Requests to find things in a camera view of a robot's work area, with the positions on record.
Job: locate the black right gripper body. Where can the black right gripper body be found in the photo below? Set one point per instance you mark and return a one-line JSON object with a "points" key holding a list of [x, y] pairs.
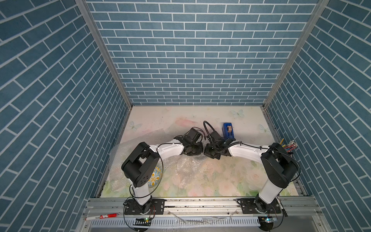
{"points": [[211, 152]]}

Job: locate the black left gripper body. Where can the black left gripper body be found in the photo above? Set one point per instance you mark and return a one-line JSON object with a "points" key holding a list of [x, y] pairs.
{"points": [[195, 149]]}

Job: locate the blue tape dispenser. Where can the blue tape dispenser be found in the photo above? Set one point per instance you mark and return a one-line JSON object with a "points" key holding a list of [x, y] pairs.
{"points": [[225, 134]]}

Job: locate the clear bubble wrap sheet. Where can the clear bubble wrap sheet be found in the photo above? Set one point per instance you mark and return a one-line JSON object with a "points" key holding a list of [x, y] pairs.
{"points": [[182, 176]]}

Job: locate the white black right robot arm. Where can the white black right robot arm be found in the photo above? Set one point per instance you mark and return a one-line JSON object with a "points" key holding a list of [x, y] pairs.
{"points": [[279, 166]]}

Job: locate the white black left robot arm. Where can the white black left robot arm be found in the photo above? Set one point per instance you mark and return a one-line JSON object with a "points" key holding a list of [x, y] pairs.
{"points": [[142, 161]]}

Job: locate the bundle of coloured pencils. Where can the bundle of coloured pencils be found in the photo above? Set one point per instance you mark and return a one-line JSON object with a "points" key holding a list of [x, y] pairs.
{"points": [[281, 143]]}

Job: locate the red white marker pen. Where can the red white marker pen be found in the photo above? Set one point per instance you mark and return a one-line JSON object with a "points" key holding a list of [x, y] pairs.
{"points": [[102, 216]]}

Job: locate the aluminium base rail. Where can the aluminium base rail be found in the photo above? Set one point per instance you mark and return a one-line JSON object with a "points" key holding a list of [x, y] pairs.
{"points": [[207, 206]]}

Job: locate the aluminium corner frame post right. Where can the aluminium corner frame post right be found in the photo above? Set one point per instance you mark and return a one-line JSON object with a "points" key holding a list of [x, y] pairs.
{"points": [[317, 12]]}

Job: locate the aluminium corner frame post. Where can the aluminium corner frame post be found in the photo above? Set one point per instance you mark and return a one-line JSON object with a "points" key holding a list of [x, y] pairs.
{"points": [[317, 12], [87, 16]]}

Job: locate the aluminium corner frame post left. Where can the aluminium corner frame post left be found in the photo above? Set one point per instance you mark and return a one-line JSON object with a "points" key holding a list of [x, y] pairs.
{"points": [[87, 16]]}

